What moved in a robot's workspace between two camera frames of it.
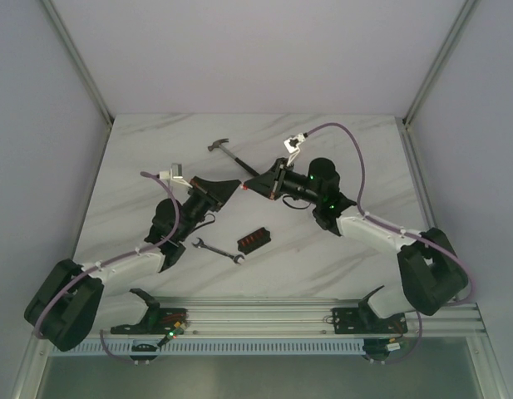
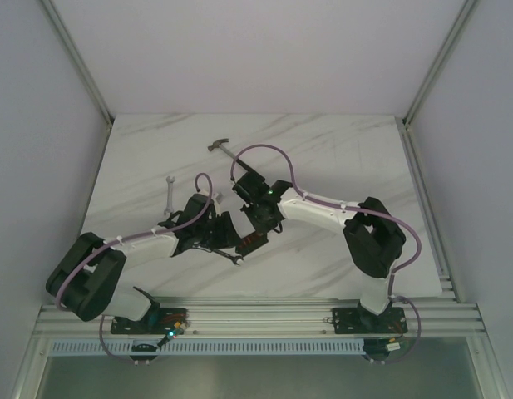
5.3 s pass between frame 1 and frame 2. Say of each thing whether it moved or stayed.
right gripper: moved
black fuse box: stayed
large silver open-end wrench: stayed
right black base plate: stayed
